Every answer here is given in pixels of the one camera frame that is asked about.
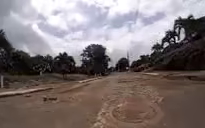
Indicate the row of trees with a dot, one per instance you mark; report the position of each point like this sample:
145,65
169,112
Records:
96,60

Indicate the round dark tree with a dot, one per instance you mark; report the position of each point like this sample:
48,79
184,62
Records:
122,64

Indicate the thin pole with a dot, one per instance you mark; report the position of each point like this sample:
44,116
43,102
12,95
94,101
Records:
128,58

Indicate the brown cobblestone road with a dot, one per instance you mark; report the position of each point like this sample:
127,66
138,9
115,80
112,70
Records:
90,106

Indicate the pale concrete kerb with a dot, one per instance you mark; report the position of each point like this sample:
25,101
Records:
151,73
20,91

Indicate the rubble pieces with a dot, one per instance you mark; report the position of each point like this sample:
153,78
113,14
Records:
49,98

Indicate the bare earth verge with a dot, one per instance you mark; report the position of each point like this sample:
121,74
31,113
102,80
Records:
40,80

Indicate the palm trees on slope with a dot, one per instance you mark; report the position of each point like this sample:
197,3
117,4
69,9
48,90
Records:
171,36

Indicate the bare earth embankment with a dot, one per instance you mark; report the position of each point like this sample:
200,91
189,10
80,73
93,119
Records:
190,53

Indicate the short white post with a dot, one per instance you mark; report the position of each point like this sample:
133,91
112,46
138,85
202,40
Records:
2,81

